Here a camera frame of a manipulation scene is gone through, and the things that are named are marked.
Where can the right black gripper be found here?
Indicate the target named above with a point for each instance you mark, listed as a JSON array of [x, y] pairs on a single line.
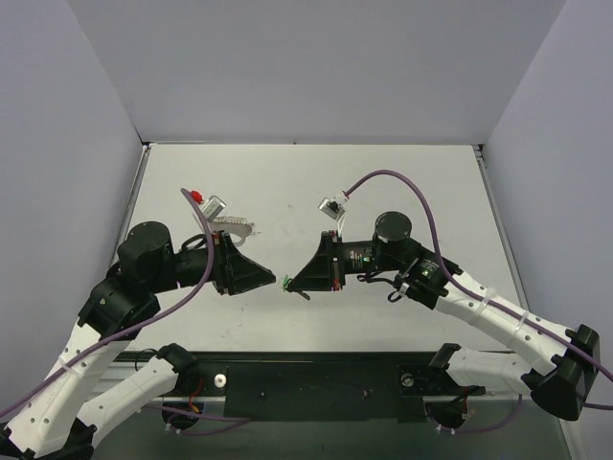
[[332, 262]]

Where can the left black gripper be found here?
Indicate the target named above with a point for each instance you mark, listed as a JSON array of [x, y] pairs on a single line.
[[223, 264]]

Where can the green key tag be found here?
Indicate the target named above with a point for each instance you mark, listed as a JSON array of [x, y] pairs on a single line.
[[286, 282]]

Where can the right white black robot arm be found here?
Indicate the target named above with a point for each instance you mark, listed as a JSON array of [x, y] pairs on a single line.
[[553, 364]]

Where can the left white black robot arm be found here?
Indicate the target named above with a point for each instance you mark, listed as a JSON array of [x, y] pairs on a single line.
[[64, 420]]

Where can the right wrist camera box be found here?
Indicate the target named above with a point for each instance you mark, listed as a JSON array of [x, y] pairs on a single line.
[[334, 209]]

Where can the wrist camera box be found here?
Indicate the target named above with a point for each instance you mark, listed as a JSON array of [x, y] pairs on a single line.
[[210, 207], [334, 209]]

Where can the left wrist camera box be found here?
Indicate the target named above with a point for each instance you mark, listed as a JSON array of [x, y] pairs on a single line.
[[210, 207]]

